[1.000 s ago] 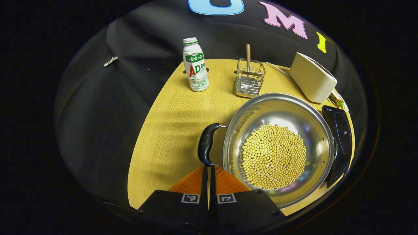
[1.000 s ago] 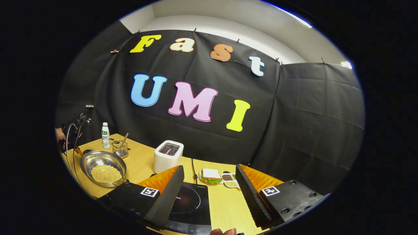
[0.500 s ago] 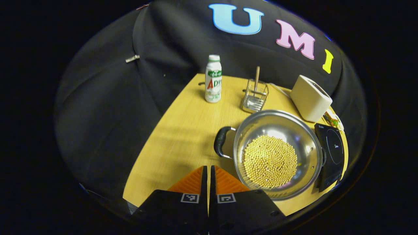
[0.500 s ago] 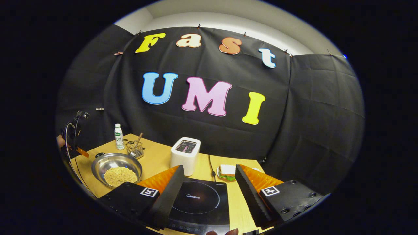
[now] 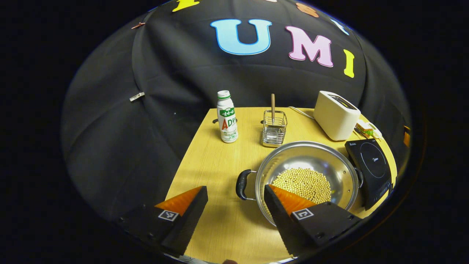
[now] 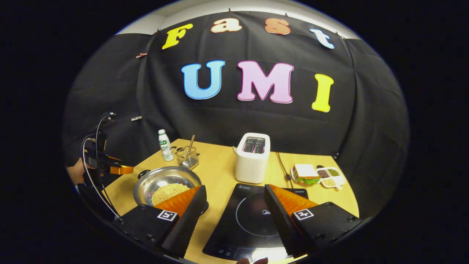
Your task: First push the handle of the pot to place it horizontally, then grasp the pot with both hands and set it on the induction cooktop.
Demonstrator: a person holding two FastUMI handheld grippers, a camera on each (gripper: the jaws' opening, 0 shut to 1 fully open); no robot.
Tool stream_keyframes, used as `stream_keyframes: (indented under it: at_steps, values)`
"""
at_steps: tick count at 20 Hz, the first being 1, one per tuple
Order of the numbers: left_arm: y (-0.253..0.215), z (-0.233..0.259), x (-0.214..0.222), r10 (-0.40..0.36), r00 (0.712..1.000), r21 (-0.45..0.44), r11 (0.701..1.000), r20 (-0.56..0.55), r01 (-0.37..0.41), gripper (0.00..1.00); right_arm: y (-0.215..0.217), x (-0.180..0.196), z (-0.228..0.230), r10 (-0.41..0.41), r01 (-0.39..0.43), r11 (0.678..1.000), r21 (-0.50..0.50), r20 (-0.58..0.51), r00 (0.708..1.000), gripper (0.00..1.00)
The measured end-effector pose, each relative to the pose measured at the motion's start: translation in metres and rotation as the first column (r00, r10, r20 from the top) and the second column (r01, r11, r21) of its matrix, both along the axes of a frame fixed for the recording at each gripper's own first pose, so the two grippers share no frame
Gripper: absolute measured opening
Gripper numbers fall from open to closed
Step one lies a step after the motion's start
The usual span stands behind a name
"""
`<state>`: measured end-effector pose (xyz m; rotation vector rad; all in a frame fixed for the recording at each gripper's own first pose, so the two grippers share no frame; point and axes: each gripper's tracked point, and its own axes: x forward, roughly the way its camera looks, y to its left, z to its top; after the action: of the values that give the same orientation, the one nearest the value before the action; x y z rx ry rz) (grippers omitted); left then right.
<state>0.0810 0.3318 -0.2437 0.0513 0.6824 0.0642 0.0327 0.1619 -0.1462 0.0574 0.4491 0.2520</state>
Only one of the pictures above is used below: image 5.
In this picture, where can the stainless steel pot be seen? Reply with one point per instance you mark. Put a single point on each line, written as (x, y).
(311, 154)

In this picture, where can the red clip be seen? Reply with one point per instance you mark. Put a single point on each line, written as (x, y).
(138, 25)

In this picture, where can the black induction cooktop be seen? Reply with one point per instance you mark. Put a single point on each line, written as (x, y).
(373, 165)

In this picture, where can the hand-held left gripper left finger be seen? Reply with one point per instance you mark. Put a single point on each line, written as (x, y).
(185, 227)

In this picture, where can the pile of soybeans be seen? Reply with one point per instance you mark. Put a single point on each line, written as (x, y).
(304, 183)

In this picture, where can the sandwich with lettuce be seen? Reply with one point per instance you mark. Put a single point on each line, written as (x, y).
(364, 128)

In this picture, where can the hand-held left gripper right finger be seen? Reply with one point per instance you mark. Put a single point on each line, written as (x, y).
(280, 220)

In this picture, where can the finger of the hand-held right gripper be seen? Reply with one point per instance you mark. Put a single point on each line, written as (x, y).
(406, 137)

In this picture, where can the white toaster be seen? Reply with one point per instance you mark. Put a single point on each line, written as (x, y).
(333, 117)

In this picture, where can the white tag clip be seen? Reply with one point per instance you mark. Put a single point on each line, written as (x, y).
(136, 96)

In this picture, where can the white drink bottle green label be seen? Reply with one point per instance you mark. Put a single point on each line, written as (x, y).
(227, 124)

